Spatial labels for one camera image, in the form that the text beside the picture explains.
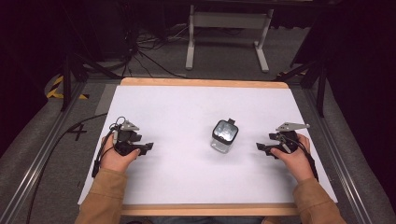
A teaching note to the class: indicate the black tripod stand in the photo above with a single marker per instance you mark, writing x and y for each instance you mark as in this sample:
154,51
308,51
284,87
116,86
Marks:
74,70
314,73

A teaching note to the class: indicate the person's left hand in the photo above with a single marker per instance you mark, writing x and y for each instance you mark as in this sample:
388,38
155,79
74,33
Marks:
115,160

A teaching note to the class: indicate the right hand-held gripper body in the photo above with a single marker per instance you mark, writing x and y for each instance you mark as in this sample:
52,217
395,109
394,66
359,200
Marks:
288,137

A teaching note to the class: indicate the white metal stand frame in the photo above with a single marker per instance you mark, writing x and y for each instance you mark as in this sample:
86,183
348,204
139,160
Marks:
229,20

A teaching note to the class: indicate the yellow black hazard tape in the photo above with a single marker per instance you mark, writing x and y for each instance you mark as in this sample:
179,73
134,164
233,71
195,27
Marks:
56,90

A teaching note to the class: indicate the aluminium floor rail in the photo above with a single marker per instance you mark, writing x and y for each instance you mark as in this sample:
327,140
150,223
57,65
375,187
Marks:
337,161
34,168

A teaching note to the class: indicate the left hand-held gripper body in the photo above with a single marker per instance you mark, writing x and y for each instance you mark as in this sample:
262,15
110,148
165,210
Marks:
127,137

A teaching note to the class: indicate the person's right hand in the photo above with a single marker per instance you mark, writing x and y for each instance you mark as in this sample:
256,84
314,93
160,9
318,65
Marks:
294,161

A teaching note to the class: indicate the white table sheet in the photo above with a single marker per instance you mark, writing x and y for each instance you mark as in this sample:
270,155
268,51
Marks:
193,174

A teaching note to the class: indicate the clear jar with black lid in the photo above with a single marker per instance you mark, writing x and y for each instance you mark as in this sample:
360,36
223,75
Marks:
224,135

